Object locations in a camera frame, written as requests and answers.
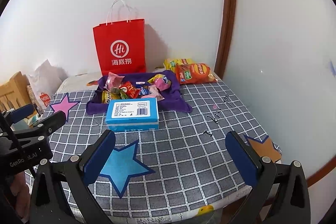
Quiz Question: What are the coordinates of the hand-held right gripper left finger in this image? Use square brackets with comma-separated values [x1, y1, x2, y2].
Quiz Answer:
[29, 130, 116, 224]

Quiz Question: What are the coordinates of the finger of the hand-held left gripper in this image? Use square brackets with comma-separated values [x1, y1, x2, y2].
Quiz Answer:
[16, 111, 67, 141]
[9, 103, 38, 124]

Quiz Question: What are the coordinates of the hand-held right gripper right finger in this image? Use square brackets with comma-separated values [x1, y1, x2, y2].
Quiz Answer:
[225, 131, 311, 224]

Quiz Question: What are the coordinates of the green snack packet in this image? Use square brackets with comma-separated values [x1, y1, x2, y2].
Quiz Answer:
[109, 86, 124, 99]

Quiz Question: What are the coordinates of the red snack packet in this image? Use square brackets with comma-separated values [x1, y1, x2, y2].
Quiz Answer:
[119, 81, 141, 98]

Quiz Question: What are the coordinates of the clear pink snack packet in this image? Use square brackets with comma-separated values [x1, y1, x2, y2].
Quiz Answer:
[105, 72, 125, 90]

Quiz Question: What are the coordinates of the long pink snack packet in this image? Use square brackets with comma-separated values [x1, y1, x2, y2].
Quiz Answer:
[143, 89, 164, 102]

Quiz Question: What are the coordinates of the purple cloth tray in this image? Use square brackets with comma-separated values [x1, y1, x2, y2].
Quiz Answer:
[86, 70, 193, 115]

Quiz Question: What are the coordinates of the yellow and pink snack packet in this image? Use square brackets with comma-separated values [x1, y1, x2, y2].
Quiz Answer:
[147, 74, 163, 85]

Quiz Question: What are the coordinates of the pink candy packet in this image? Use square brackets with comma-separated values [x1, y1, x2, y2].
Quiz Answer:
[156, 76, 172, 90]

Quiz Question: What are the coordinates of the person's left forearm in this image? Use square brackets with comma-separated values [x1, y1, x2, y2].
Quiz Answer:
[5, 172, 30, 216]

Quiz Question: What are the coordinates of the floral patterned box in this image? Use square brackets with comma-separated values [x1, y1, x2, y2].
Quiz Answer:
[26, 85, 40, 114]

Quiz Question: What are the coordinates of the pink star patch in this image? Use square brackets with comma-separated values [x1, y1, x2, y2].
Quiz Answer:
[49, 93, 82, 122]

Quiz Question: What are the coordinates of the blue star patch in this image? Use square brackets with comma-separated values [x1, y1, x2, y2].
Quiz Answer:
[99, 139, 156, 199]

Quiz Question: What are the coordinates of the orange star patch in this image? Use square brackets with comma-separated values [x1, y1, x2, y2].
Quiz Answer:
[243, 135, 282, 164]

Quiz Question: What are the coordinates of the white plastic shopping bag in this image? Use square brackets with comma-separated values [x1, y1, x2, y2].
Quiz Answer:
[28, 59, 67, 115]

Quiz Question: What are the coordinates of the blue tissue box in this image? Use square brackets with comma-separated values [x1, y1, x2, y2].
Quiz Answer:
[105, 97, 160, 132]

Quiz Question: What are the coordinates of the grey checked tablecloth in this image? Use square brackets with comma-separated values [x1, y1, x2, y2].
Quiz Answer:
[25, 80, 282, 216]

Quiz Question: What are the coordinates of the orange chips bag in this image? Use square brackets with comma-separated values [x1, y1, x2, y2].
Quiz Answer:
[175, 63, 218, 85]

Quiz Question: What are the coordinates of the red paper bag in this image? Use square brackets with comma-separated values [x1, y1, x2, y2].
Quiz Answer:
[92, 0, 146, 76]

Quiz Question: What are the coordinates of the yellow chips bag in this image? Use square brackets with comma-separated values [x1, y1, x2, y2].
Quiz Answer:
[163, 58, 195, 73]

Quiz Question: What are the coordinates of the wooden furniture frame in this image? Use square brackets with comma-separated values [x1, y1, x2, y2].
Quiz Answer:
[0, 71, 32, 112]

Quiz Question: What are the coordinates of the brown wooden door frame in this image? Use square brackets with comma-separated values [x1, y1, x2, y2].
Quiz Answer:
[215, 0, 336, 188]

